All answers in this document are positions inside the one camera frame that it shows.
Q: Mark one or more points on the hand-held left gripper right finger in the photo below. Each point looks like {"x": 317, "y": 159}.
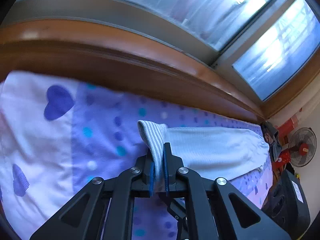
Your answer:
{"x": 165, "y": 177}

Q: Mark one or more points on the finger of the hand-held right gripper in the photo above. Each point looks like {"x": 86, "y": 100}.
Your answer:
{"x": 176, "y": 213}

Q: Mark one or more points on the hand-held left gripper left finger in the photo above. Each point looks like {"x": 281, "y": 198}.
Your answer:
{"x": 151, "y": 180}

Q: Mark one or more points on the grey white striped pants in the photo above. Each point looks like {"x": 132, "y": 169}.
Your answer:
{"x": 212, "y": 150}

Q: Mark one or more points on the purple dotted bedsheet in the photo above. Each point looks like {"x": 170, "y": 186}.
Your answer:
{"x": 62, "y": 130}

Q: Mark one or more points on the pink garment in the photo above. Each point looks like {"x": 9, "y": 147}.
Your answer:
{"x": 267, "y": 138}

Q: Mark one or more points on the black speaker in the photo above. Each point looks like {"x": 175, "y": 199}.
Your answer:
{"x": 287, "y": 200}

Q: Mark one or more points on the red box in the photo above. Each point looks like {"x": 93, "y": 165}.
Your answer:
{"x": 283, "y": 155}

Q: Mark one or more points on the black electric fan red hub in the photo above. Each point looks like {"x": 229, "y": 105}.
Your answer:
{"x": 302, "y": 147}

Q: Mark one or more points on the window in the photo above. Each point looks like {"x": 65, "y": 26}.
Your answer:
{"x": 200, "y": 5}

